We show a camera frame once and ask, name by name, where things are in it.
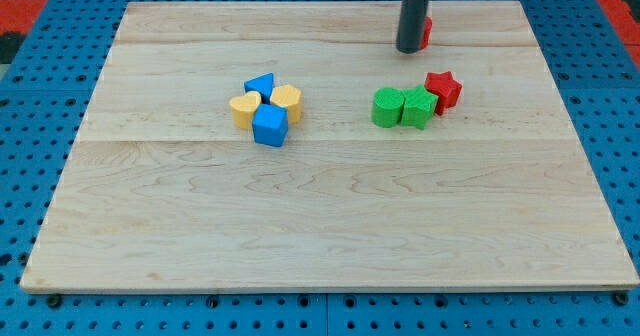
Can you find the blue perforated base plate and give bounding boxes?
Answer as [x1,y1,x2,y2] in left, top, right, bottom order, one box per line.
[1,0,639,335]

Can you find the light wooden board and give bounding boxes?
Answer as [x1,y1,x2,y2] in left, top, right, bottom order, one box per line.
[21,1,639,294]

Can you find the yellow pentagon block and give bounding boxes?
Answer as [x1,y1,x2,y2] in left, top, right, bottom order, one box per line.
[270,84,303,124]

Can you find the green cylinder block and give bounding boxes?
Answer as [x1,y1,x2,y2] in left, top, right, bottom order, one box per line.
[371,87,405,128]

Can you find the red star block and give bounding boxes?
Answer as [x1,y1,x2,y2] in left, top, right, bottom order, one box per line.
[424,71,462,116]

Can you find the red block behind rod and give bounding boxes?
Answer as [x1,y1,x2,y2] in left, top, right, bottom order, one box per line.
[420,16,433,50]

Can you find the green star block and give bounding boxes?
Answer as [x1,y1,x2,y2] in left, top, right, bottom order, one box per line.
[400,85,438,130]

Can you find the blue cube block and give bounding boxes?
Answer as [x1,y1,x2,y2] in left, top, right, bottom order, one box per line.
[252,104,288,147]

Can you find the yellow heart block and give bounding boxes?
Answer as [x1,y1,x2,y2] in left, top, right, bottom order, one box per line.
[229,91,262,130]

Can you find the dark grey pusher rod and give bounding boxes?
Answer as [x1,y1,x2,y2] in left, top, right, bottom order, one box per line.
[396,0,430,54]

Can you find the blue triangle block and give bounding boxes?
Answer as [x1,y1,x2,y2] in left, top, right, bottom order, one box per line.
[244,73,274,104]

